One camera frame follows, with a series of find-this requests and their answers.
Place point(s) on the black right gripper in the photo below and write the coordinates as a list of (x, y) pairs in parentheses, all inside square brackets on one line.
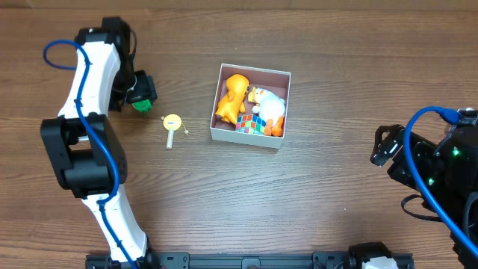
[(394, 152)]

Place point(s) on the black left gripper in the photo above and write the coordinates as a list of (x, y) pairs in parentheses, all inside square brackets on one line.
[(143, 91)]

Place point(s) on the green round lid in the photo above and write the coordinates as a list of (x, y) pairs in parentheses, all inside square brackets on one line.
[(142, 106)]

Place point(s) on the orange dinosaur toy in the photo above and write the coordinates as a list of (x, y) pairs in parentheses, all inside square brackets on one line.
[(232, 104)]

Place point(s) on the multicoloured puzzle cube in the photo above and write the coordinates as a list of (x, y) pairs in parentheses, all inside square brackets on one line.
[(250, 124)]

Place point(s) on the white plush duck toy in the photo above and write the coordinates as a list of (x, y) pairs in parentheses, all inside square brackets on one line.
[(270, 108)]

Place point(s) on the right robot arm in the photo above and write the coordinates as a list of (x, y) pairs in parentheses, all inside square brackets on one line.
[(448, 169)]

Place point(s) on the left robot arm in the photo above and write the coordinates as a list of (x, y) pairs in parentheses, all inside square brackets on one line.
[(83, 148)]

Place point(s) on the white cardboard box maroon inside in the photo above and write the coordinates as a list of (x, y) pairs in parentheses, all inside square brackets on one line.
[(275, 81)]

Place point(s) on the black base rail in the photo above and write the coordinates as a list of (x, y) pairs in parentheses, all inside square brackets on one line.
[(368, 255)]

